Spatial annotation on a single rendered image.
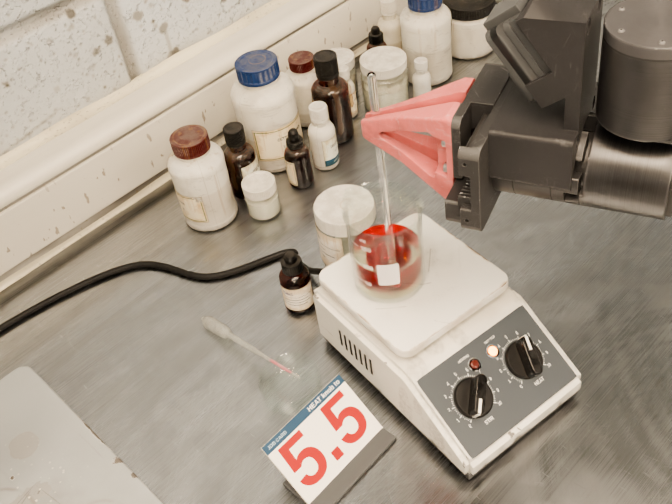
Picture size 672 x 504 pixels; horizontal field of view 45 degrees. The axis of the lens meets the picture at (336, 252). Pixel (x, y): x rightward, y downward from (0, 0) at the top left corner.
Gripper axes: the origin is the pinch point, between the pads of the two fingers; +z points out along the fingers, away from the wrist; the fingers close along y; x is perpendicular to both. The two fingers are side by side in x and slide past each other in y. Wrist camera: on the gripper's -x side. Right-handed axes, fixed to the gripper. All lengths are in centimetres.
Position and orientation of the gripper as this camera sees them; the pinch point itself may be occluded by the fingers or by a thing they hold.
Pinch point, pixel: (375, 126)
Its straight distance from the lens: 56.5
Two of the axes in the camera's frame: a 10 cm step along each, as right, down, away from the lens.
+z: -9.0, -2.0, 4.0
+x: 1.4, 7.1, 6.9
